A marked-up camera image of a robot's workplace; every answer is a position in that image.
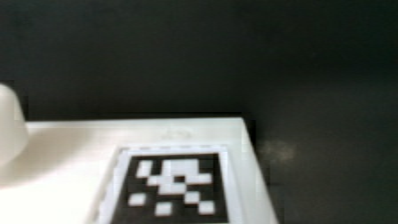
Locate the white front drawer tray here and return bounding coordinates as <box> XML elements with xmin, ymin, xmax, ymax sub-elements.
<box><xmin>0</xmin><ymin>118</ymin><xmax>278</xmax><ymax>224</ymax></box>

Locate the white drawer cabinet box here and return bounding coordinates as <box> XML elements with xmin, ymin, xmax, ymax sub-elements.
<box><xmin>0</xmin><ymin>83</ymin><xmax>28</xmax><ymax>186</ymax></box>

